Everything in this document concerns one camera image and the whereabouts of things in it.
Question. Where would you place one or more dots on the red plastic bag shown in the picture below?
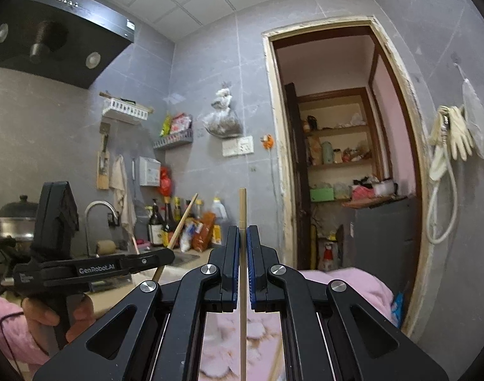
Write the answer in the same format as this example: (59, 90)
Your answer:
(166, 182)

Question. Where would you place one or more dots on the grey wall spice rack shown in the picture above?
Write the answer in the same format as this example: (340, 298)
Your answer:
(172, 141)

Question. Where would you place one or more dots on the small jar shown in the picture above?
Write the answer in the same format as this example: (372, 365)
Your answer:
(338, 156)

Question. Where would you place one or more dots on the dark wooden door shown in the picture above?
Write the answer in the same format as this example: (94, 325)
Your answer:
(299, 166)

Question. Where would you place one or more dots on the black range hood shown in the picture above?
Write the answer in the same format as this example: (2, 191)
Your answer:
(67, 16)

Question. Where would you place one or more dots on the red snack packet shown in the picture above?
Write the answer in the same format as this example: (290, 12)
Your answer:
(181, 123)

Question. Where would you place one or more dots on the brown wooden chopstick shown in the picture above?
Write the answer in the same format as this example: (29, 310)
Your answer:
(182, 222)

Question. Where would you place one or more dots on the orange snack packet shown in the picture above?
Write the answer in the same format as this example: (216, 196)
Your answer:
(204, 230)

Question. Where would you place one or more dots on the clear hanging plastic bag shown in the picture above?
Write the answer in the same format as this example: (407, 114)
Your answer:
(222, 123)

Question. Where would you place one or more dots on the white mesh bag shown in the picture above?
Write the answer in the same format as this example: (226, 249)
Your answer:
(476, 119)

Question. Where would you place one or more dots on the black wall socket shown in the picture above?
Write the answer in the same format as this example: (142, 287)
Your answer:
(113, 220)

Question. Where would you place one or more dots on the wooden door frame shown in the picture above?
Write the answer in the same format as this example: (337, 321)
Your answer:
(408, 107)

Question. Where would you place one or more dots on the white wall box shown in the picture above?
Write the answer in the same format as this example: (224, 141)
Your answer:
(149, 171)

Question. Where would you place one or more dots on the green thermos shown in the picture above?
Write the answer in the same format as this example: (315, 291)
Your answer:
(326, 153)

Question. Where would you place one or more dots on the beige sponge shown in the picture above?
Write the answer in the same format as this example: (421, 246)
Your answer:
(105, 247)

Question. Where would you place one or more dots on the wooden cutting board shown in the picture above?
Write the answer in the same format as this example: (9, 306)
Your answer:
(103, 174)

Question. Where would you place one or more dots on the blue cloth scrap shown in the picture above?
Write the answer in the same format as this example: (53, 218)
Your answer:
(397, 309)

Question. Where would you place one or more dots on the white pot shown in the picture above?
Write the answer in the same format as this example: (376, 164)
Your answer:
(384, 187)

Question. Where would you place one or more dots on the white wall switch panel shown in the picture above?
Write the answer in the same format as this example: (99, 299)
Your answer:
(238, 146)

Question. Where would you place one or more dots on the metal faucet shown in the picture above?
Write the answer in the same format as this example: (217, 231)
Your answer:
(92, 208)

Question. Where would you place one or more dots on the pink cloth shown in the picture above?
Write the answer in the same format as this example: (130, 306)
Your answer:
(357, 285)

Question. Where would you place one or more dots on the person's left forearm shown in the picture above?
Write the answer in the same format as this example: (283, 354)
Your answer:
(7, 325)

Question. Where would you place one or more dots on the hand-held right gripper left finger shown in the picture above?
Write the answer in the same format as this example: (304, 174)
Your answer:
(234, 262)

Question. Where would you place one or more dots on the grey cabinet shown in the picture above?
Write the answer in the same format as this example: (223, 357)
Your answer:
(384, 234)

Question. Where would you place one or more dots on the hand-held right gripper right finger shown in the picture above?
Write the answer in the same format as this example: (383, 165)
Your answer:
(253, 270)

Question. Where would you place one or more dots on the beige hanging towel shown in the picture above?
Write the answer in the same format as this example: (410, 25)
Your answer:
(121, 182)

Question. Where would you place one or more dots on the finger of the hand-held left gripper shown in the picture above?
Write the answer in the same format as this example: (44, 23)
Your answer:
(150, 261)

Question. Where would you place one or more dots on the wooden shelf unit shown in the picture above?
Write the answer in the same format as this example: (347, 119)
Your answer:
(337, 131)

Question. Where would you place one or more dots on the metal pot with lid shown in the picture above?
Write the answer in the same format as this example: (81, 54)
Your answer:
(11, 222)

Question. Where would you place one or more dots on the cream rubber gloves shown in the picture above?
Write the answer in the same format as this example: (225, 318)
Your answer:
(462, 135)

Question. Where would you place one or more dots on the row of sauce bottles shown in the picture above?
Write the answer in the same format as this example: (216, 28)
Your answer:
(156, 222)

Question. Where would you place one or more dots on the person's left hand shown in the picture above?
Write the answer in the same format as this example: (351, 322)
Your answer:
(37, 313)

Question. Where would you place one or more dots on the yellow snack packet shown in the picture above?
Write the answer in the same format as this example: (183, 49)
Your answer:
(166, 125)

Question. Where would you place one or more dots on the green box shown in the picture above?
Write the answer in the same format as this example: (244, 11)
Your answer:
(322, 194)

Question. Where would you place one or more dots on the pink folded rag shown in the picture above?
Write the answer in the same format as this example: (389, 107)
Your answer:
(363, 193)

